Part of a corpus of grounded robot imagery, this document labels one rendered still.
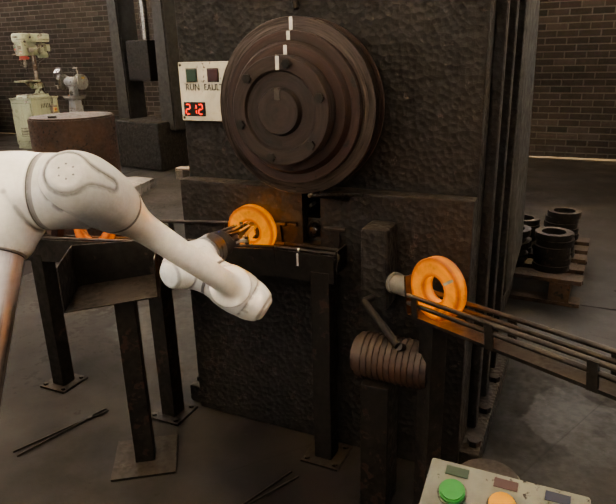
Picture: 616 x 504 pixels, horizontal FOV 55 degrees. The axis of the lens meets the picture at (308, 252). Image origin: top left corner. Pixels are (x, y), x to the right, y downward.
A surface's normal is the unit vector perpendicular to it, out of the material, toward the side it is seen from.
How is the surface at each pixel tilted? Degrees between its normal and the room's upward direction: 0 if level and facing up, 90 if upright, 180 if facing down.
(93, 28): 90
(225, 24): 90
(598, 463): 0
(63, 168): 58
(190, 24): 90
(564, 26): 90
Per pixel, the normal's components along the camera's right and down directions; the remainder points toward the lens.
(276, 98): -0.42, 0.30
